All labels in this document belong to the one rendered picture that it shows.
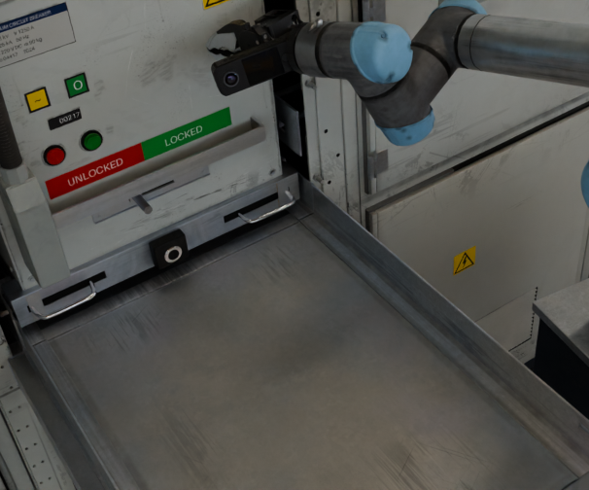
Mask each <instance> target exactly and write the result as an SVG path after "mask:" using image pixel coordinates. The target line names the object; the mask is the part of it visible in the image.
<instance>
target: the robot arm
mask: <svg viewBox="0 0 589 490"><path fill-rule="evenodd" d="M276 13H284V14H282V15H274V14H276ZM293 16H295V17H293ZM296 20H297V21H296ZM254 22H255V25H253V26H251V25H250V22H246V21H245V20H243V19H237V20H234V21H232V22H230V23H228V24H227V25H225V26H224V27H222V28H221V29H220V30H218V31H217V32H216V33H214V34H213V35H212V36H211V37H210V38H209V39H208V41H207V43H206V47H207V51H208V53H209V54H211V55H212V56H213V57H214V58H215V59H216V60H217V61H216V62H214V63H213V64H212V66H211V71H212V74H213V77H214V80H215V82H216V85H217V88H218V90H219V91H220V93H221V94H222V95H224V96H229V95H232V94H234V93H236V92H238V91H241V90H244V89H246V88H250V87H253V86H255V85H258V84H261V83H263V82H266V81H268V80H271V79H274V78H276V77H279V76H281V75H284V74H286V73H289V72H292V71H294V70H295V71H296V72H297V73H299V74H304V75H307V76H309V77H319V78H331V79H343V80H347V81H348V82H349V83H350V84H351V86H352V87H353V89H354V91H355V92H356V93H357V95H358V96H359V98H360V100H361V101H362V103H363V104H364V106H365V108H366V109H367V111H368V112H369V113H370V114H371V116H372V118H373V119H374V123H375V125H376V126H377V127H378V128H380V129H381V131H382V132H383V133H384V135H385V136H386V138H387V139H388V140H389V141H390V142H391V143H393V144H395V145H396V146H409V145H413V144H416V143H418V142H420V141H421V140H423V139H424V138H425V137H426V136H428V135H429V133H430V132H431V131H432V129H433V124H434V120H435V118H434V114H433V108H432V106H431V105H430V104H431V102H432V101H433V100H434V98H435V97H436V96H437V94H438V93H439V92H440V90H441V89H442V88H443V87H444V85H445V84H446V83H447V82H448V80H449V79H450V78H451V76H452V75H453V74H454V72H455V71H456V70H457V69H458V68H465V69H470V70H477V71H483V72H490V73H496V74H503V75H509V76H515V77H522V78H528V79H535V80H541V81H547V82H553V83H560V84H567V85H573V86H580V87H586V88H589V24H587V23H576V22H565V21H555V20H544V19H533V18H522V17H503V16H492V15H487V13H486V11H485V10H484V8H483V7H482V6H481V5H480V4H479V3H478V2H477V1H475V0H444V1H443V2H442V3H441V4H440V5H439V6H438V8H436V9H435V10H433V11H432V13H431V14H430V16H429V18H428V20H427V21H426V23H425V24H424V25H423V26H422V28H421V29H420V30H419V31H418V33H417V34H416V35H415V36H414V38H413V39H412V40H410V38H409V36H408V34H407V33H406V31H405V30H404V29H403V28H401V27H400V26H398V25H395V24H390V23H383V22H380V21H366V22H350V21H322V20H321V19H320V18H318V19H316V20H315V21H311V22H303V20H301V19H300V17H299V13H298V10H272V11H270V12H268V13H267V14H265V15H263V16H262V17H259V18H258V19H256V20H254ZM297 23H298V24H297ZM222 47H224V48H227V49H228V50H224V51H223V50H221V48H222ZM239 47H240V49H239V50H236V49H237V48H239ZM229 50H236V51H234V52H231V51H229ZM580 185H581V191H582V195H583V198H584V200H585V202H586V204H587V206H588V208H589V160H588V162H587V163H586V165H585V167H584V169H583V171H582V175H581V182H580Z"/></svg>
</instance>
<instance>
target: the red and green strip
mask: <svg viewBox="0 0 589 490"><path fill-rule="evenodd" d="M229 125H232V123H231V116H230V110H229V107H227V108H224V109H222V110H220V111H218V112H215V113H213V114H210V115H208V116H206V117H203V118H201V119H198V120H196V121H193V122H189V123H187V124H184V125H182V126H179V127H177V128H175V129H172V130H170V131H167V132H165V133H162V134H160V135H158V136H156V137H153V138H151V139H148V140H146V141H144V142H141V143H139V144H136V145H134V146H131V147H129V148H126V149H124V150H121V151H119V152H117V153H114V154H112V155H109V156H107V157H104V158H101V159H99V160H96V161H94V162H91V163H89V164H87V165H84V166H82V167H79V168H77V169H74V170H72V171H69V172H67V173H64V174H62V175H59V176H57V177H55V178H52V179H50V180H48V181H46V182H45V183H46V186H47V189H48V193H49V196H50V199H54V198H56V197H59V196H61V195H63V194H66V193H69V192H71V191H74V190H76V189H78V188H81V187H83V186H86V185H88V184H90V183H93V182H95V181H98V180H100V179H102V178H105V177H107V176H110V175H112V174H114V173H117V172H119V171H122V170H124V169H126V168H128V167H130V166H133V165H135V164H138V163H140V162H142V161H145V160H147V159H150V158H153V157H156V156H158V155H161V154H163V153H165V152H168V151H170V150H173V149H175V148H177V147H180V146H182V145H185V144H187V143H189V142H191V141H193V140H196V139H198V138H201V137H203V136H205V135H208V134H210V133H213V132H215V131H217V130H220V129H222V128H225V127H227V126H229Z"/></svg>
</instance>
